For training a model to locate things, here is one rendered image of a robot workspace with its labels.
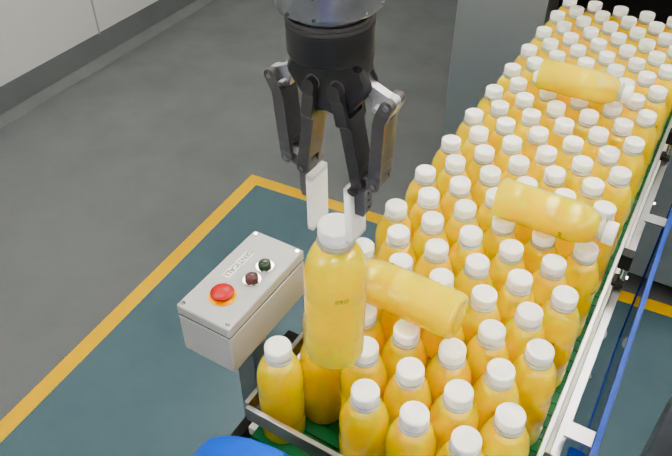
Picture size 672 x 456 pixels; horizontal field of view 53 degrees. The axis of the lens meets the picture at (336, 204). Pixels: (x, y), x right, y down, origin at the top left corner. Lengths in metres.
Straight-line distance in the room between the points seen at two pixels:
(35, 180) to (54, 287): 0.75
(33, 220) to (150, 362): 1.00
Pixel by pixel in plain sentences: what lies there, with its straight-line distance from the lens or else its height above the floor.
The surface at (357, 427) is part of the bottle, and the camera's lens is 0.95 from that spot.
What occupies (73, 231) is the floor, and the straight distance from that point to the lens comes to 3.03.
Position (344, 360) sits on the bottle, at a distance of 0.80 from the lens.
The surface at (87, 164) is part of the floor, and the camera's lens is 3.41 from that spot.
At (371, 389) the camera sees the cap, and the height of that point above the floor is 1.10.
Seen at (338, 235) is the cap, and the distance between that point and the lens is 0.68.
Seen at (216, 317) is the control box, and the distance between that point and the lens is 1.02.
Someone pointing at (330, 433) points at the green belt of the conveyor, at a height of 0.90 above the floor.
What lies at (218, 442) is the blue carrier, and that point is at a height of 1.20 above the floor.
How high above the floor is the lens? 1.85
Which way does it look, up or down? 39 degrees down
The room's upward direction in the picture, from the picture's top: straight up
